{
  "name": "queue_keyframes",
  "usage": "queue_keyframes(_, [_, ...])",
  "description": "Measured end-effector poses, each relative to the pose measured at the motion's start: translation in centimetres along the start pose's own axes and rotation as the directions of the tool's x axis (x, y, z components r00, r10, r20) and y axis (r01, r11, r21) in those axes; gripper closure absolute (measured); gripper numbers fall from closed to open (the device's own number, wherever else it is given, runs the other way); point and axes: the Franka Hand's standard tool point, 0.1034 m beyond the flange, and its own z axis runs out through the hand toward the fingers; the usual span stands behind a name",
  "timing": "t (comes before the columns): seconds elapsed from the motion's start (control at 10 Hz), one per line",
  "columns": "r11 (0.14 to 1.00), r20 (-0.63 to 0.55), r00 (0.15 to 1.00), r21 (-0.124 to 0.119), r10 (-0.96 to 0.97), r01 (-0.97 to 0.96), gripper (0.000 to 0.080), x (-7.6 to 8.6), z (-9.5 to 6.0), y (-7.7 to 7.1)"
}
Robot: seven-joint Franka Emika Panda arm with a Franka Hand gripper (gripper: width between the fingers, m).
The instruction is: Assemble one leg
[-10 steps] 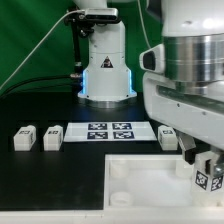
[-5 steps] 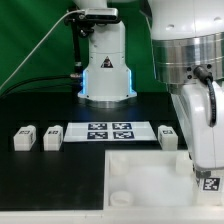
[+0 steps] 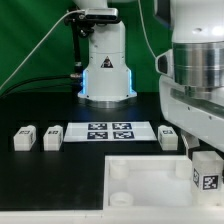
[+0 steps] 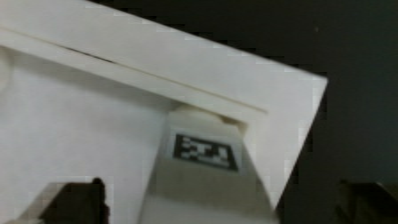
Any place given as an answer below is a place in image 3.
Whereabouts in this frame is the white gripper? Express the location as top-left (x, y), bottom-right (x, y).
top-left (159, 76), bottom-right (224, 158)

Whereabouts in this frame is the white square tabletop part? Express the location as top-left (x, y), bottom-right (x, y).
top-left (103, 155), bottom-right (224, 220)

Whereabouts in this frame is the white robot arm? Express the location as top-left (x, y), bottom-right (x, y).
top-left (73, 0), bottom-right (224, 152)

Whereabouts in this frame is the white marker sheet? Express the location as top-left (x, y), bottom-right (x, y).
top-left (64, 121), bottom-right (157, 142)

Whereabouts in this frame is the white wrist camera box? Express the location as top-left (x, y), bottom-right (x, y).
top-left (155, 49), bottom-right (173, 78)

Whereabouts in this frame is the black cable bundle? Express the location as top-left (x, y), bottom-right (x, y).
top-left (0, 74), bottom-right (83, 98)

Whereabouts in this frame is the mounted grey camera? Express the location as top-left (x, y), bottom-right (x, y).
top-left (85, 8), bottom-right (118, 20)

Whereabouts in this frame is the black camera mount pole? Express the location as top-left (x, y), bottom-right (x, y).
top-left (64, 13), bottom-right (95, 88)

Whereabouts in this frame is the white camera cable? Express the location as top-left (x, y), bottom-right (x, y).
top-left (0, 9), bottom-right (86, 92)

